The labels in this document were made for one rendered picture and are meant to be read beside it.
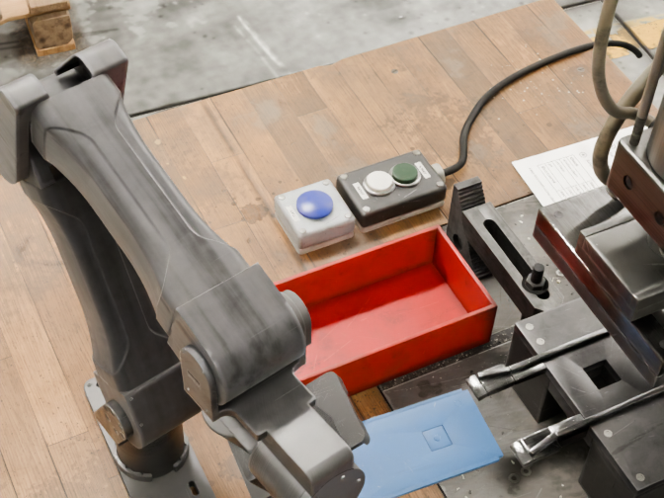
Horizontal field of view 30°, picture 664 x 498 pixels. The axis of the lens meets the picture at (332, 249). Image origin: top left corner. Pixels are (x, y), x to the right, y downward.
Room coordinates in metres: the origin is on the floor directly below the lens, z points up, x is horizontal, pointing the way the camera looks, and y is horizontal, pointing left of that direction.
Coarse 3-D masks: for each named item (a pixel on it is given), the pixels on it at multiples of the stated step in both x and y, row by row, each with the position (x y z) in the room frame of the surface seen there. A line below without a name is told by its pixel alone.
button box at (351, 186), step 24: (576, 48) 1.23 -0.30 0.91; (528, 72) 1.18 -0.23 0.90; (360, 168) 0.98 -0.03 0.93; (384, 168) 0.98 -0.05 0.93; (432, 168) 0.98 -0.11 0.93; (456, 168) 1.00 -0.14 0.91; (360, 192) 0.94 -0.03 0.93; (384, 192) 0.94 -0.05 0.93; (408, 192) 0.94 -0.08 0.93; (432, 192) 0.95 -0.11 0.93; (360, 216) 0.91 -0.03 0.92; (384, 216) 0.92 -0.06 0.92; (408, 216) 0.93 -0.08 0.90
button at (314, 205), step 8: (304, 192) 0.93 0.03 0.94; (312, 192) 0.93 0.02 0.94; (320, 192) 0.93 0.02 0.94; (296, 200) 0.92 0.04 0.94; (304, 200) 0.92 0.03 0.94; (312, 200) 0.92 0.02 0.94; (320, 200) 0.92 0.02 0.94; (328, 200) 0.92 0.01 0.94; (296, 208) 0.91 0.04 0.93; (304, 208) 0.90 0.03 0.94; (312, 208) 0.90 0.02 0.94; (320, 208) 0.91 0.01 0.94; (328, 208) 0.91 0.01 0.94; (304, 216) 0.90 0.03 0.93; (312, 216) 0.90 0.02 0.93; (320, 216) 0.90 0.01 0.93
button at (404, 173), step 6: (396, 168) 0.97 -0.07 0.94; (402, 168) 0.97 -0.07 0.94; (408, 168) 0.97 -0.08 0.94; (414, 168) 0.97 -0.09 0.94; (396, 174) 0.96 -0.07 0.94; (402, 174) 0.96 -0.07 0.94; (408, 174) 0.96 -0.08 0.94; (414, 174) 0.96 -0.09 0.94; (396, 180) 0.96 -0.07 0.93; (402, 180) 0.95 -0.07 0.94; (408, 180) 0.95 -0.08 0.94; (414, 180) 0.96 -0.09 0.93
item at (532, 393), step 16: (512, 352) 0.72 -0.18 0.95; (528, 352) 0.70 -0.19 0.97; (528, 384) 0.69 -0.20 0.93; (544, 384) 0.67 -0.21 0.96; (608, 384) 0.71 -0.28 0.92; (528, 400) 0.69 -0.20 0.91; (544, 400) 0.67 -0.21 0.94; (560, 400) 0.65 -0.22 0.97; (544, 416) 0.67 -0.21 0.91; (592, 448) 0.61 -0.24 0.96; (592, 464) 0.60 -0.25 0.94; (608, 464) 0.59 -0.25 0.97; (592, 480) 0.59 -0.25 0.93; (608, 480) 0.58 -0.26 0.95; (592, 496) 0.59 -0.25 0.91; (608, 496) 0.57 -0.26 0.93; (624, 496) 0.56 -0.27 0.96; (640, 496) 0.55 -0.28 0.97; (656, 496) 0.56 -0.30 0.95
